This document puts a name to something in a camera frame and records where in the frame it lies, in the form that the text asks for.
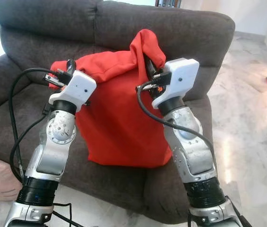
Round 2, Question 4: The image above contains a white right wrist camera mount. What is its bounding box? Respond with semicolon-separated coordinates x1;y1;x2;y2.
151;58;200;109

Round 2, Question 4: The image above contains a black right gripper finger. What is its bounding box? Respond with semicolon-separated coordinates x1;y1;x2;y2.
144;53;158;79

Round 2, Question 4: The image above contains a grey-brown fabric sofa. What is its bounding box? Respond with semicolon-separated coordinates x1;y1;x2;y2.
0;0;236;225

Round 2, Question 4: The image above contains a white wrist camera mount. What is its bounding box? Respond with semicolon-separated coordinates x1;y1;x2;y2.
48;70;97;112
151;58;200;109

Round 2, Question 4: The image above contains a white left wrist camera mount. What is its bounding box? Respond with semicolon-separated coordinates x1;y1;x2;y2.
48;70;97;112

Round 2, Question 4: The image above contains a red fabric pillow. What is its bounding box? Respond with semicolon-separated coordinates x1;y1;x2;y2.
50;28;172;168

